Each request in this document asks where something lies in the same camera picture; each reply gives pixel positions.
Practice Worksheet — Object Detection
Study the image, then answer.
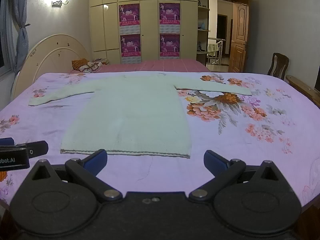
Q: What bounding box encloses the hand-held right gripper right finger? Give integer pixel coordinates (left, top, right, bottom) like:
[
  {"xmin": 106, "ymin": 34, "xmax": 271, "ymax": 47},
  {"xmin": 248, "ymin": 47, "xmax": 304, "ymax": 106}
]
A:
[{"xmin": 189, "ymin": 150, "xmax": 282, "ymax": 202}]

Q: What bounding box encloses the dark wooden chair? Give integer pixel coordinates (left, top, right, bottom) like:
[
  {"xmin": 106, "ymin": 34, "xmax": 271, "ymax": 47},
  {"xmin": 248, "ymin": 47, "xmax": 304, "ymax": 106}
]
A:
[{"xmin": 267, "ymin": 52, "xmax": 290, "ymax": 81}]

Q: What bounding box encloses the orange patterned pillow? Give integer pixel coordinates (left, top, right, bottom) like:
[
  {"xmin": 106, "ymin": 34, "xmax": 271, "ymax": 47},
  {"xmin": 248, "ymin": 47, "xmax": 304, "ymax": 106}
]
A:
[{"xmin": 72, "ymin": 58, "xmax": 103, "ymax": 73}]

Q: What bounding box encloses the grey-blue curtain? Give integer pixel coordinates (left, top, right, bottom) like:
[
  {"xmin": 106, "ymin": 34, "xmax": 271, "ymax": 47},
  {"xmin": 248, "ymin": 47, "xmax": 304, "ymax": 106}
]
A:
[{"xmin": 12, "ymin": 0, "xmax": 32, "ymax": 65}]

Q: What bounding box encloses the brown wooden door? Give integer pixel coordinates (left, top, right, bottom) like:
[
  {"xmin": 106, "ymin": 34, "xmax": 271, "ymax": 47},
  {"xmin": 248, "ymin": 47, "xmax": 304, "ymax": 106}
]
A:
[{"xmin": 228, "ymin": 2, "xmax": 250, "ymax": 73}]

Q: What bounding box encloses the wooden furniture rail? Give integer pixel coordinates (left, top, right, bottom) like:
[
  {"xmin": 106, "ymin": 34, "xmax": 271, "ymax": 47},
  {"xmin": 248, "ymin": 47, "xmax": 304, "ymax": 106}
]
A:
[{"xmin": 286, "ymin": 75, "xmax": 320, "ymax": 101}]

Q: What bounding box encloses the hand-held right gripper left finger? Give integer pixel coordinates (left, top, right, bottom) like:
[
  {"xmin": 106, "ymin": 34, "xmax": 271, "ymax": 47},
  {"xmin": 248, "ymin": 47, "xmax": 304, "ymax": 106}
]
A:
[{"xmin": 31, "ymin": 149, "xmax": 123, "ymax": 203}]

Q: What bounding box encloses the light green knit sweater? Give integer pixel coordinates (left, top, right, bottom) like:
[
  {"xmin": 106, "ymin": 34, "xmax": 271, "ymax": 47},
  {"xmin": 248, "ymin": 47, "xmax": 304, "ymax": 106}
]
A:
[{"xmin": 28, "ymin": 73, "xmax": 252, "ymax": 159}]

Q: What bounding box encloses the magenta wall poster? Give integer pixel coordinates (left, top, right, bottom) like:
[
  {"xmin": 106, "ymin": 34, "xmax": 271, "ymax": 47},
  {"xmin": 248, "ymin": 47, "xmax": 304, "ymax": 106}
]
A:
[
  {"xmin": 159, "ymin": 3, "xmax": 181, "ymax": 34},
  {"xmin": 119, "ymin": 4, "xmax": 140, "ymax": 35},
  {"xmin": 159, "ymin": 34, "xmax": 181, "ymax": 60},
  {"xmin": 120, "ymin": 34, "xmax": 142, "ymax": 64}
]

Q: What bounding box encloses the cream arched headboard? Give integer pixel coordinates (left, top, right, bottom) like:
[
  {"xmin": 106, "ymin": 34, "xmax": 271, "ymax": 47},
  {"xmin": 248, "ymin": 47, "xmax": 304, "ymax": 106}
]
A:
[{"xmin": 11, "ymin": 33, "xmax": 92, "ymax": 101}]

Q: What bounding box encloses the lilac floral bed sheet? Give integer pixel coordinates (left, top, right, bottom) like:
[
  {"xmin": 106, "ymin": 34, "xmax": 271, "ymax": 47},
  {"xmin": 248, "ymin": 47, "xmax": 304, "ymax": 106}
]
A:
[{"xmin": 0, "ymin": 72, "xmax": 320, "ymax": 214}]

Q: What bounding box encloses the metal stair railing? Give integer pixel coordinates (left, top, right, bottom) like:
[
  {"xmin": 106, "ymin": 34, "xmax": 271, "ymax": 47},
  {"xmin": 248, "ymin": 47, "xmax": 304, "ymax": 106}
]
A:
[{"xmin": 207, "ymin": 39, "xmax": 226, "ymax": 66}]

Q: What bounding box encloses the open corner shelf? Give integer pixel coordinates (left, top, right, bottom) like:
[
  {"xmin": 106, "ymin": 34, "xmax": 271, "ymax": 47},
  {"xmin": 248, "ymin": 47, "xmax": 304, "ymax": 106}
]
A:
[{"xmin": 196, "ymin": 0, "xmax": 210, "ymax": 66}]

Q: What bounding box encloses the beige wardrobe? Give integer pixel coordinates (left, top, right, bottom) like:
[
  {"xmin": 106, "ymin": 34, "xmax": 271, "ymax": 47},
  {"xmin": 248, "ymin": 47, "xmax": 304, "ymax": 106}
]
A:
[{"xmin": 89, "ymin": 0, "xmax": 199, "ymax": 65}]

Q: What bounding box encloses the pink checked bed cover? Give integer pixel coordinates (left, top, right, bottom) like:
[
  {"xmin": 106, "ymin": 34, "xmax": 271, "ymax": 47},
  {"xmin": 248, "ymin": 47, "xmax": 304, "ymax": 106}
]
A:
[{"xmin": 70, "ymin": 59, "xmax": 211, "ymax": 74}]

